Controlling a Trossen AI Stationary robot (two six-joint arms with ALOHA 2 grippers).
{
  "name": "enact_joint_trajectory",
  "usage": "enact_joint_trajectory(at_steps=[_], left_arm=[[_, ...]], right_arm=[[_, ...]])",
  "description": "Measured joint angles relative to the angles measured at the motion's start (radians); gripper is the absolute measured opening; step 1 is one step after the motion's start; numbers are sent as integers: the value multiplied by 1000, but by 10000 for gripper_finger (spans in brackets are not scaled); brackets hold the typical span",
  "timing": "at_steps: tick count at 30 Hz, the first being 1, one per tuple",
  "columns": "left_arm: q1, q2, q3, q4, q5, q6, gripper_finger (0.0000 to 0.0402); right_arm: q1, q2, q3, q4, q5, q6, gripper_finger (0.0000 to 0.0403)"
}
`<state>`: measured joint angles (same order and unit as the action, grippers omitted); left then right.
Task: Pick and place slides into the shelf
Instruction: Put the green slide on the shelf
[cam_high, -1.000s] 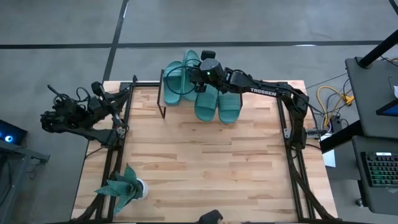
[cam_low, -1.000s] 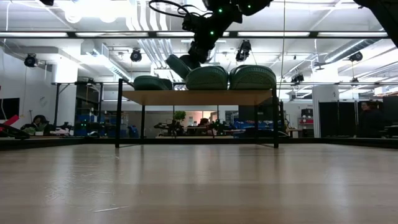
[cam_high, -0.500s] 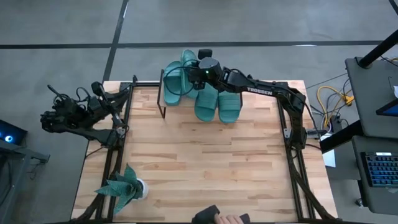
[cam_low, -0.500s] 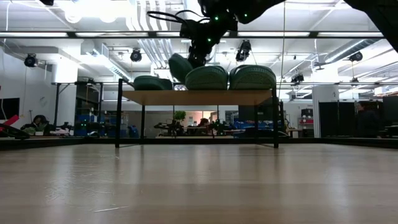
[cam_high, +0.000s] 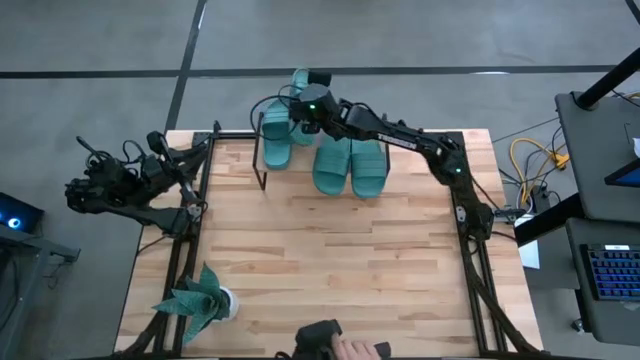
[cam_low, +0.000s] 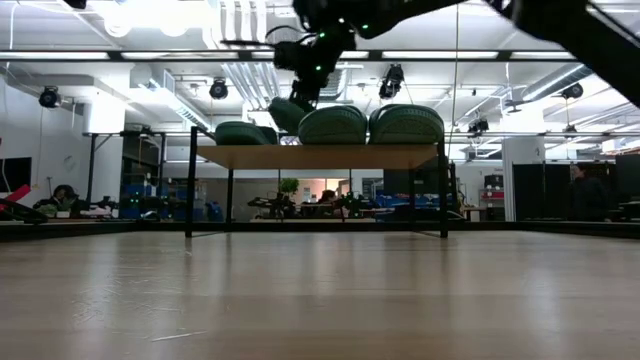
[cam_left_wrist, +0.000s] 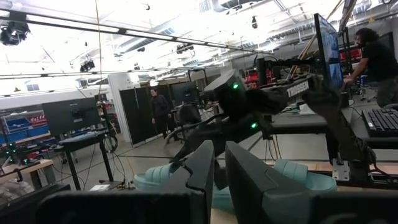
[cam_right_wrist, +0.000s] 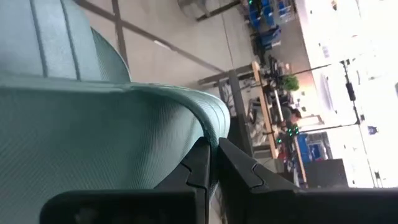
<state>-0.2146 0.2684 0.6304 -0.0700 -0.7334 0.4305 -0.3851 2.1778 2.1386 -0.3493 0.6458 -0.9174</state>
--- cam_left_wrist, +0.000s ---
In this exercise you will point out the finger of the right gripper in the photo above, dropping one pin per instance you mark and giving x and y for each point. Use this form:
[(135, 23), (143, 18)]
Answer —
[(220, 177), (183, 154)]

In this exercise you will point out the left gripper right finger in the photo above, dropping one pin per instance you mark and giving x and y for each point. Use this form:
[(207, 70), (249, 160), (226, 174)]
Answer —
[(264, 202)]

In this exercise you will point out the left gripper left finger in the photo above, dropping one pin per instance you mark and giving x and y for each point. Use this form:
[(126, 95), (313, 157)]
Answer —
[(186, 205)]

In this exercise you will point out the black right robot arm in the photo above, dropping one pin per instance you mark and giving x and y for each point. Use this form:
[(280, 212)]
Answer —
[(295, 90)]

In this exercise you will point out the blue storage bins shelf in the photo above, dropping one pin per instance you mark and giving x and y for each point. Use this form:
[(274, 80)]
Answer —
[(21, 127)]

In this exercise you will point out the black office chair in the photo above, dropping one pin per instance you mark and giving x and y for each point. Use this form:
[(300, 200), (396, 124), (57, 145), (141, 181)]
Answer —
[(188, 118)]

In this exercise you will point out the person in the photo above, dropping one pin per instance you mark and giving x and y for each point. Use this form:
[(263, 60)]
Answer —
[(160, 109), (381, 62)]

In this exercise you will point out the black partition panels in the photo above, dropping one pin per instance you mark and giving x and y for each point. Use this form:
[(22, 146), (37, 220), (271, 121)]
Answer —
[(136, 115)]

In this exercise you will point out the red grey bin rack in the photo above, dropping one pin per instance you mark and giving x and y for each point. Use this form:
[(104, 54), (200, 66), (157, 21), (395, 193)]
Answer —
[(252, 77)]

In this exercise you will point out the grey computer desk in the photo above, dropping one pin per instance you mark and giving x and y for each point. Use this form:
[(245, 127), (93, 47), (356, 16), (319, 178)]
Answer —
[(298, 124)]

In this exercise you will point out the black ceiling spotlight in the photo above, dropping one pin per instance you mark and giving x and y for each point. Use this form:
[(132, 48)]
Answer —
[(185, 48), (87, 66), (14, 32)]

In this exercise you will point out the black workbench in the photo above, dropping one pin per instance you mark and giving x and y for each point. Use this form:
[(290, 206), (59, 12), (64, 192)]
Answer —
[(84, 138)]

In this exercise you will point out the black monitor back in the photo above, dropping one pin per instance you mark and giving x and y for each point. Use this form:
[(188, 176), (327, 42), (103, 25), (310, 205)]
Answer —
[(71, 116)]

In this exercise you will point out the yellow pole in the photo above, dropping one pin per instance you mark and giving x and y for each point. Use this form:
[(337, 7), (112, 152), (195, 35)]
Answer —
[(308, 46)]

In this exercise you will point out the computer monitor blue screen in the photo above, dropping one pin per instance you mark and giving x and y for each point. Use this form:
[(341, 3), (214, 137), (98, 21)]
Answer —
[(329, 53)]

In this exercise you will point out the black backlit keyboard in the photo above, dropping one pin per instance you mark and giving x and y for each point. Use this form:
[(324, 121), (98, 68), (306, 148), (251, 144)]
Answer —
[(382, 121)]

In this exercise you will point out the small wooden table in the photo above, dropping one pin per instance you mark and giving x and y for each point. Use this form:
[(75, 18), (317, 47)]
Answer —
[(28, 166)]

